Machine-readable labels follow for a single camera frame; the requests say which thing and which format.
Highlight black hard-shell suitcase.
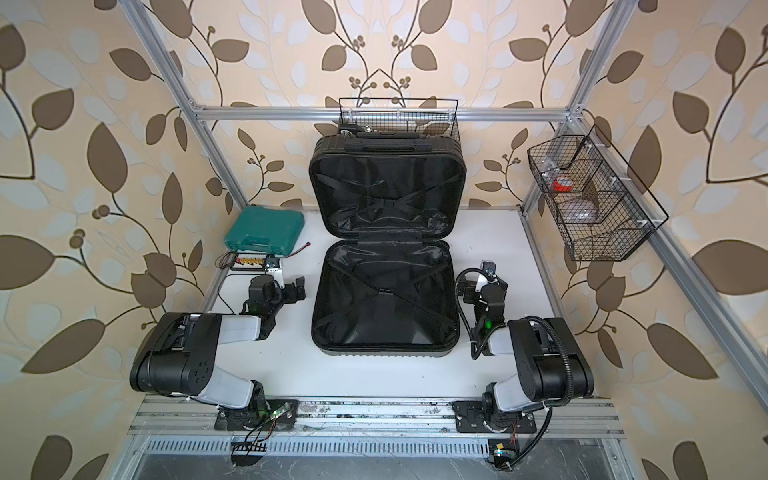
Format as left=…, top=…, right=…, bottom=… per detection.
left=308, top=133, right=467, bottom=357

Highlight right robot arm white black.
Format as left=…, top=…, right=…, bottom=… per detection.
left=455, top=267, right=595, bottom=429

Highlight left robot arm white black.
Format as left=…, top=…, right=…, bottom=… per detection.
left=129, top=274, right=306, bottom=420

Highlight black charging board yellow connectors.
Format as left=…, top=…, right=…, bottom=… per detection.
left=230, top=253, right=276, bottom=272

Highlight green plastic tool case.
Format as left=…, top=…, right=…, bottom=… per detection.
left=224, top=205, right=305, bottom=256

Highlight clear plastic bag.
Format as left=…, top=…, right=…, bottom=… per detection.
left=556, top=198, right=599, bottom=225

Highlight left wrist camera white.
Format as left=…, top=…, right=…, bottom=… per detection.
left=264, top=256, right=284, bottom=287

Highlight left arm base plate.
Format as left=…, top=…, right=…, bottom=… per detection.
left=214, top=398, right=299, bottom=432

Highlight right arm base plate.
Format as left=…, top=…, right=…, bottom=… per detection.
left=451, top=400, right=537, bottom=434

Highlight black wire basket right wall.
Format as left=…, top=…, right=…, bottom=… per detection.
left=527, top=126, right=669, bottom=262

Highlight black wire basket wall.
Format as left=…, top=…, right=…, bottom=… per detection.
left=527, top=126, right=669, bottom=262
left=338, top=96, right=460, bottom=142

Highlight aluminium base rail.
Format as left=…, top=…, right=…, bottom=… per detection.
left=128, top=395, right=626, bottom=439

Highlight black wire basket back wall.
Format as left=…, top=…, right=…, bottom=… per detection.
left=338, top=96, right=460, bottom=142

